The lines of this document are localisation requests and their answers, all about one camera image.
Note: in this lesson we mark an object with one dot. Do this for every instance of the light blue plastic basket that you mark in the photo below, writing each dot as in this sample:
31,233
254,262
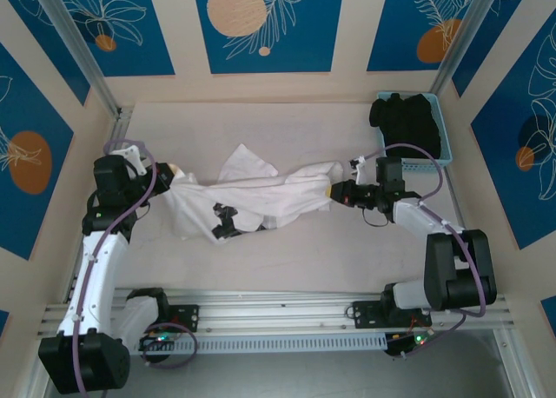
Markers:
445,146

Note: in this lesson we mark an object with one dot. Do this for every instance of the white t-shirt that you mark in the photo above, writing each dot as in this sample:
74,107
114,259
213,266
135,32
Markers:
243,189

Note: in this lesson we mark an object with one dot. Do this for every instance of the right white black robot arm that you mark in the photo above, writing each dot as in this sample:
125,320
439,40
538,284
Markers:
438,267

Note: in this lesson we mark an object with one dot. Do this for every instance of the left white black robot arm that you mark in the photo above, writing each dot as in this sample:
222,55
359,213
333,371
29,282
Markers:
95,276

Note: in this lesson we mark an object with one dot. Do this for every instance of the black garment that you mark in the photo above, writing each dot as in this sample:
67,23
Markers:
408,124

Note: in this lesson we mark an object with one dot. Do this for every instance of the small circuit board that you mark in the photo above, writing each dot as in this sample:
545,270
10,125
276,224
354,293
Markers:
158,340
417,340

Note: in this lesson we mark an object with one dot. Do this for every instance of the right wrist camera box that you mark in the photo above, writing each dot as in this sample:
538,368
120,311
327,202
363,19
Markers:
359,172

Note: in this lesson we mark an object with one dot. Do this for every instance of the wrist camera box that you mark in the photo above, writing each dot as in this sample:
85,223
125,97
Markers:
359,172
132,154

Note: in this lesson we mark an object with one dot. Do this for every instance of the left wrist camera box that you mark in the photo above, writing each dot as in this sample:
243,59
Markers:
132,154

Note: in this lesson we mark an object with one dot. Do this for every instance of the aluminium table side rail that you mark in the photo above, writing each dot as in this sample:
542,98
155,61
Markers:
454,198
118,126

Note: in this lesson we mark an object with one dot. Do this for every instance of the blue floral wall panel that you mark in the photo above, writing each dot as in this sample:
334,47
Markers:
499,154
43,111
499,33
3,324
304,33
549,313
391,33
52,55
143,46

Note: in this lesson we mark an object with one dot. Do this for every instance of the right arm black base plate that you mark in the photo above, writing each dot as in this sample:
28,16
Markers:
365,315

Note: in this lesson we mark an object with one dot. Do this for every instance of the aluminium mounting rail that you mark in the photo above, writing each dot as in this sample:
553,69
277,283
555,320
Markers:
282,313

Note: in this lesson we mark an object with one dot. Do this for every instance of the aluminium frame post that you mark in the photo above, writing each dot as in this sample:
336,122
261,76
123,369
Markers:
460,37
78,50

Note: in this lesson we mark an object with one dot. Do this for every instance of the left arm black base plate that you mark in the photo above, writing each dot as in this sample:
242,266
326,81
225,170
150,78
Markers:
189,317

